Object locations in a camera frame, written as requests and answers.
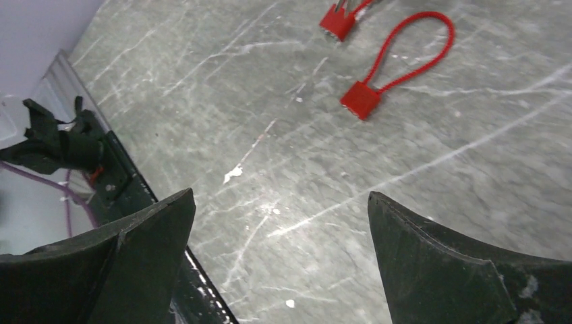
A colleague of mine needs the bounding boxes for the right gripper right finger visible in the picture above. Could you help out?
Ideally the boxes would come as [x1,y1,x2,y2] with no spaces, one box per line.
[368,192,571,323]

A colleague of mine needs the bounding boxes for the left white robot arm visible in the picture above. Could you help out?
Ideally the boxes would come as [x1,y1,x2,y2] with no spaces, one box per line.
[1,96,105,175]

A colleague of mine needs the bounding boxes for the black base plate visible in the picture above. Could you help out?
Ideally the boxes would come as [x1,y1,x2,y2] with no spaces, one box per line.
[83,109,237,323]

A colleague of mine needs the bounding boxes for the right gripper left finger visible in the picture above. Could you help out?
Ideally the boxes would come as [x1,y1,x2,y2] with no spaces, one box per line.
[1,189,196,323]

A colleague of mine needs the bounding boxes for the red cable lock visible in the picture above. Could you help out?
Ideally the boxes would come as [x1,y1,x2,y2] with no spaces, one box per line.
[319,0,374,42]
[339,11,457,122]

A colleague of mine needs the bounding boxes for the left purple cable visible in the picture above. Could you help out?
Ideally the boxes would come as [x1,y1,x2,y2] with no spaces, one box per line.
[0,161,99,238]

